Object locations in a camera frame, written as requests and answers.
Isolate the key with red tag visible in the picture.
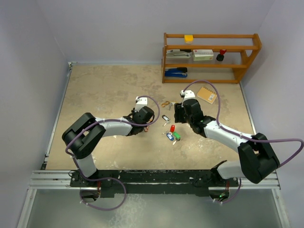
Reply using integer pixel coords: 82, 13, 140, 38
166, 125, 175, 133

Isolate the key with green tag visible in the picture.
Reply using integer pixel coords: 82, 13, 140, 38
172, 132, 181, 145

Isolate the orange red carabiner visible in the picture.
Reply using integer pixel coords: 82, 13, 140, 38
161, 101, 170, 107

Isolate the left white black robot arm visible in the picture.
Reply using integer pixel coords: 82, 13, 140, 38
62, 106, 155, 186

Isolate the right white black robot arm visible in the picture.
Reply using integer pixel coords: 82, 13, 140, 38
174, 99, 280, 186

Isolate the key with light blue tag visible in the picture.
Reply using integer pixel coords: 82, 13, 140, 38
163, 133, 174, 141

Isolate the brown spiral notebook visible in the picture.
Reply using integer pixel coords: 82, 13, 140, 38
197, 87, 217, 104

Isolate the blue stapler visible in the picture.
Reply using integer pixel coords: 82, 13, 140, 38
164, 67, 188, 78

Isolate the wooden shelf rack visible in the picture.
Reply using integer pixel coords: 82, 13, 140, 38
161, 33, 262, 84

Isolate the white stapler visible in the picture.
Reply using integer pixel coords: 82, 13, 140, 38
166, 49, 192, 58

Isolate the white cardboard box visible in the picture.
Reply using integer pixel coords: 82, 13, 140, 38
192, 49, 214, 61

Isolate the red black stamp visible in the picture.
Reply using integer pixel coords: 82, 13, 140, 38
216, 49, 227, 62

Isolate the yellow tape dispenser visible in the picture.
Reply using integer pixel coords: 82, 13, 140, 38
184, 34, 194, 44

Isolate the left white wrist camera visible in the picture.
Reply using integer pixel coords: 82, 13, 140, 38
134, 96, 148, 112

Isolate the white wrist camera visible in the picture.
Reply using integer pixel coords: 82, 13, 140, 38
180, 90, 196, 102
134, 96, 148, 112

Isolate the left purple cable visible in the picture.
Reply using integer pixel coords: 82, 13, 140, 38
65, 95, 161, 210

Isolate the purple cable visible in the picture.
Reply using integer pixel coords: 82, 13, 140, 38
65, 95, 161, 210
184, 80, 304, 204

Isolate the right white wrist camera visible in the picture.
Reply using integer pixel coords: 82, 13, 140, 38
180, 90, 196, 102

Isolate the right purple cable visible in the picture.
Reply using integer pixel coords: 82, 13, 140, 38
184, 80, 304, 204

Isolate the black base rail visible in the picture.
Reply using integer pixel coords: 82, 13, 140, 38
69, 170, 238, 198

